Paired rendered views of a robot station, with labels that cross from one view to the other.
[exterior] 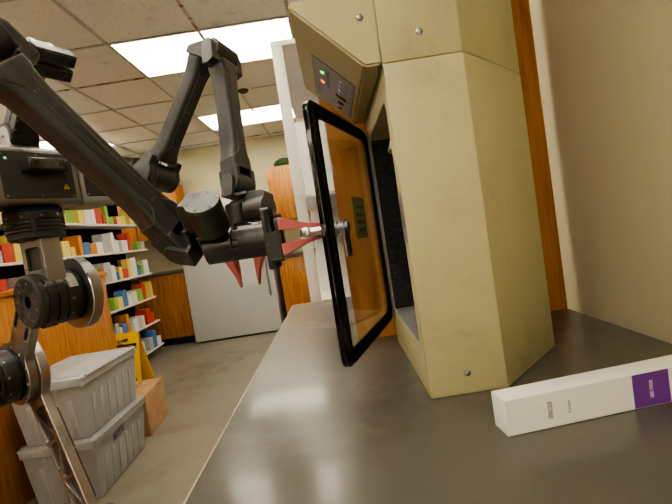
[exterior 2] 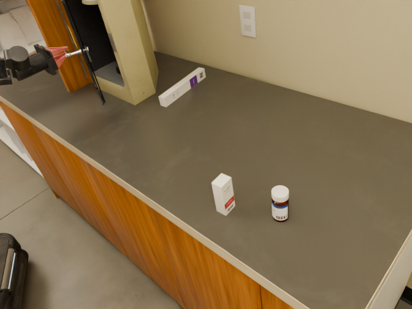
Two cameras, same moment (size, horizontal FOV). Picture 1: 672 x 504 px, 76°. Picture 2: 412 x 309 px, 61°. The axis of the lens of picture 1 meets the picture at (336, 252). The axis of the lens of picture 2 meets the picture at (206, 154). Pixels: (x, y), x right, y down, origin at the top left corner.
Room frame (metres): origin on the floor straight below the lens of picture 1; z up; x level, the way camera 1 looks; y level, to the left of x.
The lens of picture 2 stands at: (-0.52, 0.51, 1.63)
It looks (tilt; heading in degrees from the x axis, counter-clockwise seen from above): 39 degrees down; 320
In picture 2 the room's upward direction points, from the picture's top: 11 degrees counter-clockwise
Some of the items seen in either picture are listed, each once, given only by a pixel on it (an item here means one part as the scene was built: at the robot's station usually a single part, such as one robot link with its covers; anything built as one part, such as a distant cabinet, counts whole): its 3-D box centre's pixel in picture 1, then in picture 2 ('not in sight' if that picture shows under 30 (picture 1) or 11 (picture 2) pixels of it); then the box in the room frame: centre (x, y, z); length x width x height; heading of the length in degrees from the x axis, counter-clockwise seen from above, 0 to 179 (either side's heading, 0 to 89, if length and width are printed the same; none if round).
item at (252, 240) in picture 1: (256, 240); (38, 62); (0.73, 0.13, 1.20); 0.07 x 0.07 x 0.10; 89
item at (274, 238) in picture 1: (298, 236); (57, 55); (0.72, 0.06, 1.20); 0.09 x 0.07 x 0.07; 89
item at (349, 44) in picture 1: (335, 75); not in sight; (0.75, -0.04, 1.46); 0.32 x 0.11 x 0.10; 0
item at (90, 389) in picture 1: (82, 392); not in sight; (2.42, 1.56, 0.49); 0.60 x 0.42 x 0.33; 0
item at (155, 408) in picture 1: (135, 408); not in sight; (3.03, 1.60, 0.14); 0.41 x 0.32 x 0.28; 6
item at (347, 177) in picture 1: (355, 230); (77, 45); (0.76, -0.04, 1.19); 0.30 x 0.01 x 0.40; 159
